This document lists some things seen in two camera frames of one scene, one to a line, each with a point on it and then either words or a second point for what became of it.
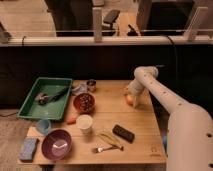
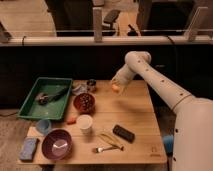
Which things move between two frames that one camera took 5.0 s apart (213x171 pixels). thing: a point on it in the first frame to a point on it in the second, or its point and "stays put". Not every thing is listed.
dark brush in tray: x=44 y=99 stays put
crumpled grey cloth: x=79 y=88 stays put
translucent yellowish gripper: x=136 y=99 to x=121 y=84
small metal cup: x=90 y=84 stays put
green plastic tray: x=47 y=100 stays put
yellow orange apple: x=129 y=100 to x=115 y=87
